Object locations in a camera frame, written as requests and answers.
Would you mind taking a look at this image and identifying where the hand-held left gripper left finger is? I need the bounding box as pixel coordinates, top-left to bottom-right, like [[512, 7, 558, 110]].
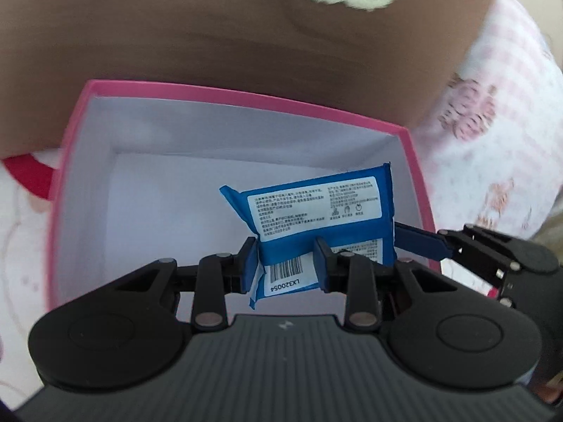
[[111, 237, 259, 333]]

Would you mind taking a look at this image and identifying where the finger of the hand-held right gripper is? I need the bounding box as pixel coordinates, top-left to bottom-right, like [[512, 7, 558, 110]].
[[395, 222, 507, 283]]

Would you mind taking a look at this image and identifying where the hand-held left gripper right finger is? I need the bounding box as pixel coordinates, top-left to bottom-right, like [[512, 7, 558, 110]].
[[312, 238, 441, 331]]

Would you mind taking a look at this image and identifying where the blue wet wipes packet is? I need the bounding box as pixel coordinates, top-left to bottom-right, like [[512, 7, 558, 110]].
[[219, 162, 399, 311]]

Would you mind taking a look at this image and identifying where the pink cardboard box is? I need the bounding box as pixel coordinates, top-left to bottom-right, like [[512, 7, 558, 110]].
[[45, 79, 442, 321]]

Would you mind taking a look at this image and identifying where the pink checked pillow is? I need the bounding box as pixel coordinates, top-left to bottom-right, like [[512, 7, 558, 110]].
[[413, 0, 563, 247]]

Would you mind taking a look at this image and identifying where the brown pillow with cloud embroidery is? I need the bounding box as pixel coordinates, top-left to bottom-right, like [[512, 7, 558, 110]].
[[0, 0, 504, 159]]

